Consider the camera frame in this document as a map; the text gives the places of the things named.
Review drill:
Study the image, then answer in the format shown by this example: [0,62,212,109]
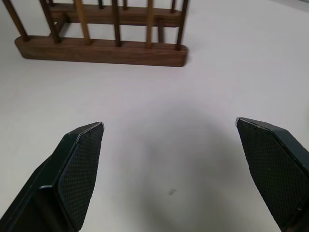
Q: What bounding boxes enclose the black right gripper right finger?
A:
[235,117,309,232]

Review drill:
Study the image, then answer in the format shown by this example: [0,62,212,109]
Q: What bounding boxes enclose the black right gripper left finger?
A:
[0,121,105,232]

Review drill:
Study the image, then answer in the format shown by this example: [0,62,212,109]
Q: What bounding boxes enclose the wooden dowel rack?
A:
[0,0,189,68]

